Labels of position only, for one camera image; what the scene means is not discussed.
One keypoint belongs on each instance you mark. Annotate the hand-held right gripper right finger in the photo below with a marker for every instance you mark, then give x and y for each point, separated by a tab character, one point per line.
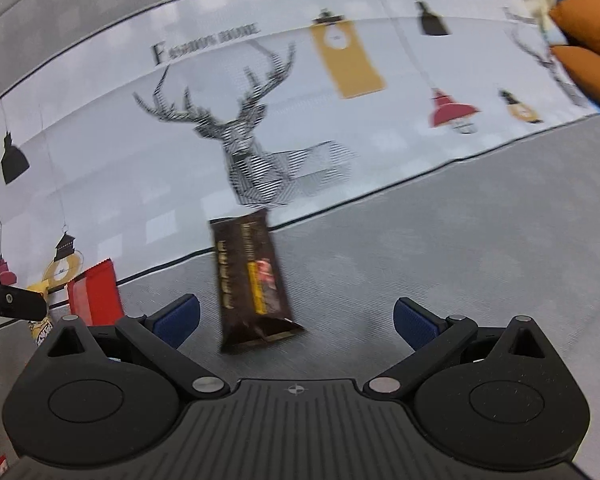
416	322

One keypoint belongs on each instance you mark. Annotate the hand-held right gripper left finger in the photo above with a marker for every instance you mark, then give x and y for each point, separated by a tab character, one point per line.
176	320

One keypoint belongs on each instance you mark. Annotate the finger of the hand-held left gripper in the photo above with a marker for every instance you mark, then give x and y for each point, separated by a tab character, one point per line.
15	302

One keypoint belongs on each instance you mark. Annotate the yellow cartoon snack packet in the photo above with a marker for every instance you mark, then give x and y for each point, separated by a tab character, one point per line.
41	332

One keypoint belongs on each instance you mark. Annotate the pink red small packet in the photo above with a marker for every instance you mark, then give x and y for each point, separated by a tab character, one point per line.
95	295

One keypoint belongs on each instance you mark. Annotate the dark brown chocolate bar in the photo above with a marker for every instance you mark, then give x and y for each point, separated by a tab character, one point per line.
250	285

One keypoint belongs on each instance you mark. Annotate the grey printed bed sheet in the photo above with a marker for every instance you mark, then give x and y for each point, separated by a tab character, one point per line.
430	260

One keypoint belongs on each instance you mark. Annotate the orange cushion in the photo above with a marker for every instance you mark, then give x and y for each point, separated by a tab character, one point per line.
595	15
590	70

